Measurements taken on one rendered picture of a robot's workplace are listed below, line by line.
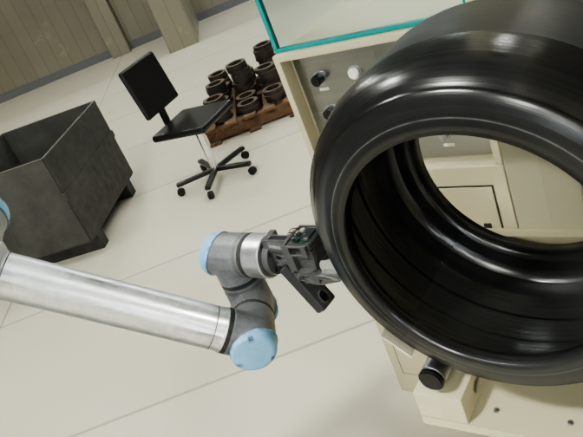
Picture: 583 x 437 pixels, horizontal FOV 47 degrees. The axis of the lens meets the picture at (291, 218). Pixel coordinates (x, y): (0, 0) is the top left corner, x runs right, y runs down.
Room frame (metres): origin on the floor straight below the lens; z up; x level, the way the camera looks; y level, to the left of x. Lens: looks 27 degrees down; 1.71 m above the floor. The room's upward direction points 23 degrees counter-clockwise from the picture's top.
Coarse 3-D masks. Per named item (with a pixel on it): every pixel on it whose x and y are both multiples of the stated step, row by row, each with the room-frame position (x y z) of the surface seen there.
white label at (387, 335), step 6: (384, 330) 0.88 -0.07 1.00; (384, 336) 0.87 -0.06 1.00; (390, 336) 0.87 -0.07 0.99; (390, 342) 0.86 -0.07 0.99; (396, 342) 0.86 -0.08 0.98; (402, 342) 0.87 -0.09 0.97; (396, 348) 0.85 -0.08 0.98; (402, 348) 0.85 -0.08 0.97; (408, 348) 0.86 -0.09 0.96; (408, 354) 0.84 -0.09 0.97
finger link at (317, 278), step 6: (318, 270) 1.04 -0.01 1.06; (312, 276) 1.03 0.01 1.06; (318, 276) 1.02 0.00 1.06; (324, 276) 1.02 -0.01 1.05; (330, 276) 1.01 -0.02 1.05; (336, 276) 1.01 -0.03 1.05; (306, 282) 1.04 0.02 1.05; (312, 282) 1.03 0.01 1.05; (318, 282) 1.02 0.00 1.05; (324, 282) 1.01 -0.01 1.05; (330, 282) 1.01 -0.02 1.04; (336, 282) 1.00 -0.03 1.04
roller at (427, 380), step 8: (432, 360) 0.86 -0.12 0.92; (424, 368) 0.85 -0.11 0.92; (432, 368) 0.84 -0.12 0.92; (440, 368) 0.84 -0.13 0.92; (448, 368) 0.84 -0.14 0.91; (424, 376) 0.84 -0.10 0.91; (432, 376) 0.83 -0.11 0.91; (440, 376) 0.83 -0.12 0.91; (448, 376) 0.84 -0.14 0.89; (424, 384) 0.84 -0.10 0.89; (432, 384) 0.83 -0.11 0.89; (440, 384) 0.82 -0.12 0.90
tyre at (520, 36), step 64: (512, 0) 0.85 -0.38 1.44; (576, 0) 0.82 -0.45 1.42; (384, 64) 0.83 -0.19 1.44; (448, 64) 0.75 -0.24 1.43; (512, 64) 0.70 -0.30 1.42; (576, 64) 0.68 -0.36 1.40; (384, 128) 0.78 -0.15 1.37; (448, 128) 0.72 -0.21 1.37; (512, 128) 0.67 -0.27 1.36; (576, 128) 0.63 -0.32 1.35; (320, 192) 0.88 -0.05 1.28; (384, 192) 1.08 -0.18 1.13; (384, 256) 1.00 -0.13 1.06; (448, 256) 1.03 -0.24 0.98; (512, 256) 0.97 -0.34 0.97; (576, 256) 0.90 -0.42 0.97; (384, 320) 0.86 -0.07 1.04; (448, 320) 0.91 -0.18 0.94; (512, 320) 0.88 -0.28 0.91; (576, 320) 0.82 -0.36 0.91
